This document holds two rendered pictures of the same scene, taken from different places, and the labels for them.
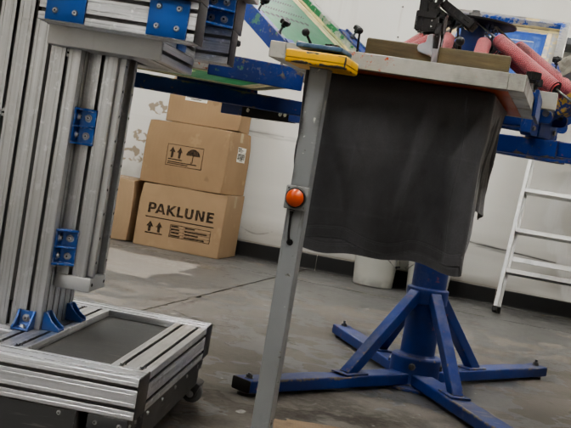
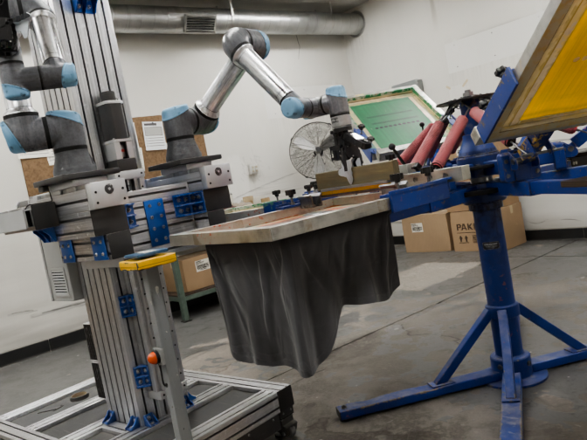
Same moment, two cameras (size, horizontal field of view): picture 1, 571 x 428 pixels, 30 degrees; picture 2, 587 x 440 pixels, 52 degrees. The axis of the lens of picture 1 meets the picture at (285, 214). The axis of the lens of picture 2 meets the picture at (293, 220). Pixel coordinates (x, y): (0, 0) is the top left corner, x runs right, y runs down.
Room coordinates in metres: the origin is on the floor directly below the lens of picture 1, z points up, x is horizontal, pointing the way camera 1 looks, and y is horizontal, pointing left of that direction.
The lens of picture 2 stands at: (1.08, -1.47, 1.12)
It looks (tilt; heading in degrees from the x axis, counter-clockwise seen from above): 4 degrees down; 37
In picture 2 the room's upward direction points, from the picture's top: 10 degrees counter-clockwise
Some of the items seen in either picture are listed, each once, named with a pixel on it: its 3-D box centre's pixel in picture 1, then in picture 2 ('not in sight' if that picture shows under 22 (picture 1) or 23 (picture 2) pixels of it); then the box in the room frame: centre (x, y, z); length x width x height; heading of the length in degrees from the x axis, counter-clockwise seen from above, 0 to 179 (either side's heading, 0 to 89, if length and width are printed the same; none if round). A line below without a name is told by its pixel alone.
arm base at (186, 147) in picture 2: not in sight; (182, 148); (2.87, 0.37, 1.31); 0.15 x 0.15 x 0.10
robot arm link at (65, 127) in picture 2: not in sight; (64, 129); (2.37, 0.42, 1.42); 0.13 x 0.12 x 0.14; 148
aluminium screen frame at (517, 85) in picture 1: (417, 84); (309, 215); (2.77, -0.28, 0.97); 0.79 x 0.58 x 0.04; 165
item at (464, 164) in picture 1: (383, 171); (254, 304); (2.49, -0.21, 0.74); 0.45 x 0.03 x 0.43; 75
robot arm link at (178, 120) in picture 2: not in sight; (177, 120); (2.87, 0.37, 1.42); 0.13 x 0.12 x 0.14; 2
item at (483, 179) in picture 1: (480, 186); (351, 285); (2.66, -0.47, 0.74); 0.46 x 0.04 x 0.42; 165
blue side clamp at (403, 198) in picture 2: (529, 106); (416, 195); (2.93, -0.61, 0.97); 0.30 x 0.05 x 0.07; 165
